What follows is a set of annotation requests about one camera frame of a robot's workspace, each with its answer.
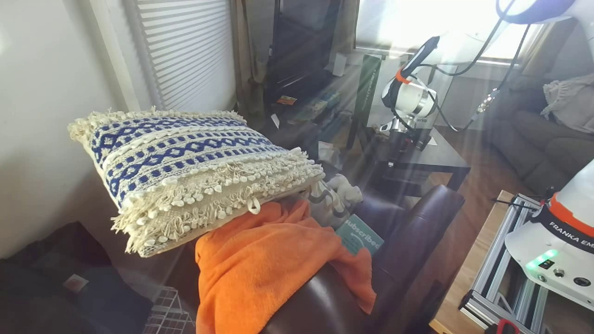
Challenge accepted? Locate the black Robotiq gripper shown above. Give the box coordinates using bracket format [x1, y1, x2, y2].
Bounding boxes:
[385, 117, 430, 153]

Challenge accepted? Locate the green paperback book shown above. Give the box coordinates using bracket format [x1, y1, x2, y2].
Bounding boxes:
[335, 212, 387, 257]

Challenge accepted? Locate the dark brown leather sofa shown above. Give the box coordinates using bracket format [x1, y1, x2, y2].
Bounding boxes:
[166, 182, 467, 334]

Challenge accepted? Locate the grey fabric sofa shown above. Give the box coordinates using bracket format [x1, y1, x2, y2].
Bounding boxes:
[482, 17, 594, 201]

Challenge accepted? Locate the black coffee table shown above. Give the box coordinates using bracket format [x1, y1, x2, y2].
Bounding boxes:
[365, 127, 472, 195]

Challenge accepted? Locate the small white plush toy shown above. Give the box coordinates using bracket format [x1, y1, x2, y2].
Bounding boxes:
[309, 175, 367, 229]

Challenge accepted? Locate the black television stand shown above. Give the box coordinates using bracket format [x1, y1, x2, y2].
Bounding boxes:
[259, 73, 361, 151]

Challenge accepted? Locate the black flat screen television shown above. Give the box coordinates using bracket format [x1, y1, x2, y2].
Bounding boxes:
[266, 0, 344, 108]

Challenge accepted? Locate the white device with green light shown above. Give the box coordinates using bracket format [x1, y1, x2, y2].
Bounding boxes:
[430, 188, 594, 334]

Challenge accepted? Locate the grey crumpled cloth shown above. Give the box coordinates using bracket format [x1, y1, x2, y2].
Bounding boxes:
[541, 73, 594, 136]

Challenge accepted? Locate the beige curtain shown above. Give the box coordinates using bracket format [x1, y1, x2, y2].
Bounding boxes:
[231, 0, 276, 121]

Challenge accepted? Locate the orange throw blanket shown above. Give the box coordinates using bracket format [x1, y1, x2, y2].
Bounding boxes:
[194, 201, 380, 334]

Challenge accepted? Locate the red stop button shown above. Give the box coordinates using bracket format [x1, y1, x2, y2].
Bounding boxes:
[493, 318, 524, 334]

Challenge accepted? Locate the blue white woven pillow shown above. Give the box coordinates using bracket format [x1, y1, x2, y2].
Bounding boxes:
[68, 110, 328, 258]

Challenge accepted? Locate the white window blind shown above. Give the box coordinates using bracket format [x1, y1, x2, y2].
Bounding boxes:
[123, 0, 239, 115]

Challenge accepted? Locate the black fabric bag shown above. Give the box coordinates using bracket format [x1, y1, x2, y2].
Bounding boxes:
[0, 221, 157, 334]

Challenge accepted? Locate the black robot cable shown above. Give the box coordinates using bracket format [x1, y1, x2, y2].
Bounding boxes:
[426, 0, 536, 136]

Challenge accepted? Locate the aluminium profile frame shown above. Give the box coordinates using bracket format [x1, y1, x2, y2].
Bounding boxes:
[461, 193, 554, 334]

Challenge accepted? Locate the clear wire crate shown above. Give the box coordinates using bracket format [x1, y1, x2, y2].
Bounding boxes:
[138, 284, 200, 334]

